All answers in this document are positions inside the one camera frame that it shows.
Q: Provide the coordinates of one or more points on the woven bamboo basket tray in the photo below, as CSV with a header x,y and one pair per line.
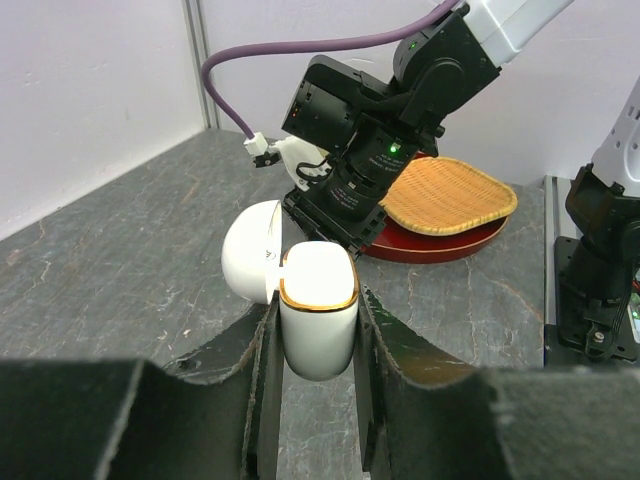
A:
x,y
441,196

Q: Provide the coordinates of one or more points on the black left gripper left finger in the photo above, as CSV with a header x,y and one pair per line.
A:
x,y
213,413

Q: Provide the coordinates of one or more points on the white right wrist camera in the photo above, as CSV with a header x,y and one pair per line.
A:
x,y
290,160

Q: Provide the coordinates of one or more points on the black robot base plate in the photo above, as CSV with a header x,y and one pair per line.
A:
x,y
590,319

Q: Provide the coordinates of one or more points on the dark red round tray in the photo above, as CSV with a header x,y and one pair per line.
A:
x,y
397,244

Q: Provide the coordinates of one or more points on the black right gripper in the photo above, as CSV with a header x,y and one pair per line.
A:
x,y
320,224

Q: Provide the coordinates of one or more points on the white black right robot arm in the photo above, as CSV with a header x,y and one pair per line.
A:
x,y
364,133

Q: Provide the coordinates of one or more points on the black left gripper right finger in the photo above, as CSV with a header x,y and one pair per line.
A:
x,y
425,414

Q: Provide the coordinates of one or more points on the aluminium frame rail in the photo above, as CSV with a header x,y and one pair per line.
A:
x,y
198,41

